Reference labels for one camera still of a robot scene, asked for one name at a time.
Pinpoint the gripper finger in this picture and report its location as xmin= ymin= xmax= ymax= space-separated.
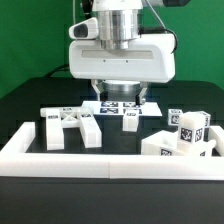
xmin=91 ymin=79 xmax=108 ymax=101
xmin=135 ymin=82 xmax=148 ymax=105

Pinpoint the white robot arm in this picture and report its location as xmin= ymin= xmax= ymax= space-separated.
xmin=69 ymin=0 xmax=191 ymax=105

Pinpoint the black cable bundle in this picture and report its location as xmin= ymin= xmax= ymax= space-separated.
xmin=43 ymin=63 xmax=71 ymax=80

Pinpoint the white U-shaped fence frame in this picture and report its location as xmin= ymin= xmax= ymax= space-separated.
xmin=0 ymin=122 xmax=224 ymax=180

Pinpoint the white chair seat part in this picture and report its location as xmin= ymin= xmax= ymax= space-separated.
xmin=141 ymin=130 xmax=216 ymax=156

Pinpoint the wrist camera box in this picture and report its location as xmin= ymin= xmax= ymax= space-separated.
xmin=69 ymin=17 xmax=99 ymax=40

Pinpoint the white marker sheet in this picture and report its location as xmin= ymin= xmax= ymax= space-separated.
xmin=82 ymin=101 xmax=162 ymax=117

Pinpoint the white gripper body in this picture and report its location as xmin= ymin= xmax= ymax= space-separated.
xmin=69 ymin=34 xmax=175 ymax=83

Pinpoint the grey thin cable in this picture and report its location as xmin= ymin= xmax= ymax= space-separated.
xmin=71 ymin=0 xmax=78 ymax=26

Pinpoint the white tagged cube left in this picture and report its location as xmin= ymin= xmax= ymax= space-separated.
xmin=168 ymin=109 xmax=183 ymax=126

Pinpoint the white chair back frame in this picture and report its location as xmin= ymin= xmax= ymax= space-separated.
xmin=40 ymin=107 xmax=102 ymax=150

